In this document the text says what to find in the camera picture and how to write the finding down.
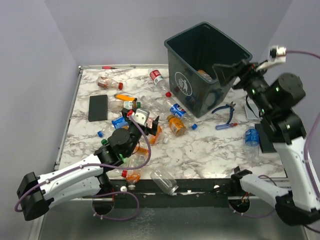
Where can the orange bottle in bin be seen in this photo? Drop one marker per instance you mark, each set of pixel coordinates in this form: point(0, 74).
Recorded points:
point(205, 75)

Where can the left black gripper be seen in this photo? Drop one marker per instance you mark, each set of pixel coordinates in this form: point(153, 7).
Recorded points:
point(147, 131)

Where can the black mounting rail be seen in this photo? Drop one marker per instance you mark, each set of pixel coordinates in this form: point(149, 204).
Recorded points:
point(190, 193)

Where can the orange crushed bottle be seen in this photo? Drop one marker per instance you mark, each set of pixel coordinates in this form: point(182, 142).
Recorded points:
point(153, 139)

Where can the orange juice small bottle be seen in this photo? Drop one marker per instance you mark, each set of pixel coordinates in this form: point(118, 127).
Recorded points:
point(176, 125)

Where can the pepsi bottle right side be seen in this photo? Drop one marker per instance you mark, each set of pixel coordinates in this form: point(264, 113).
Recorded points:
point(251, 139)

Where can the crushed bottle red cap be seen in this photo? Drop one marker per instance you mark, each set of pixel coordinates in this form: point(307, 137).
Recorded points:
point(109, 83)

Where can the crushed blue label bottle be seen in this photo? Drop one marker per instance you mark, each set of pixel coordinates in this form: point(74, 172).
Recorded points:
point(119, 122)

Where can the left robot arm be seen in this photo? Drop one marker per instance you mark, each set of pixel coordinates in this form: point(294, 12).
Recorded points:
point(37, 194)

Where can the orange label large bottle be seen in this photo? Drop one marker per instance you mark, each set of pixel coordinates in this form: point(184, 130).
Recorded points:
point(137, 159)

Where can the red label clear bottle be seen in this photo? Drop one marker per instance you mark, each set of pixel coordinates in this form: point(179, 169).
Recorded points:
point(158, 80)

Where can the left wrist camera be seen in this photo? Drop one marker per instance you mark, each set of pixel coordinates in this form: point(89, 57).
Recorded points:
point(140, 116)

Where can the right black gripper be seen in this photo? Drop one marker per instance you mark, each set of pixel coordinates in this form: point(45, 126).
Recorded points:
point(224, 73)

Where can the dark green plastic bin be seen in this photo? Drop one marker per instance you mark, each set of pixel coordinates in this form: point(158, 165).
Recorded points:
point(199, 48)

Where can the black rectangular block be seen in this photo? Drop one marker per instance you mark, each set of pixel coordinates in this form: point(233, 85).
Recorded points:
point(98, 108)

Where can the orange utility knife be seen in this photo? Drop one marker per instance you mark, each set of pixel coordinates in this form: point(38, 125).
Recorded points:
point(125, 97)

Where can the starbucks glass bottle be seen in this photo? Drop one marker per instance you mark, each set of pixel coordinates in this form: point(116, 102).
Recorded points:
point(119, 105)

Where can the red marker pen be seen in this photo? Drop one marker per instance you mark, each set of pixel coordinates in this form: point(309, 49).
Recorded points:
point(109, 68)

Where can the clear bottle blue cap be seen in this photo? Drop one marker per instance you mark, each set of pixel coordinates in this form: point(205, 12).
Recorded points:
point(106, 131)

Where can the blue screwdriver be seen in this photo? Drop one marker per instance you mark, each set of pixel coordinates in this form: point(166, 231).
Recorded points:
point(225, 126)

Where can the black box right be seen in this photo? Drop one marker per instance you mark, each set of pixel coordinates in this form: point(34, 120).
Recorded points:
point(265, 145)

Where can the clear glass jar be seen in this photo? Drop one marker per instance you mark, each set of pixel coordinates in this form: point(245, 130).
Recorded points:
point(164, 180)

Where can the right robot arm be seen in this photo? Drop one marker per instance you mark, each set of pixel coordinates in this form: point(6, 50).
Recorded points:
point(300, 205)

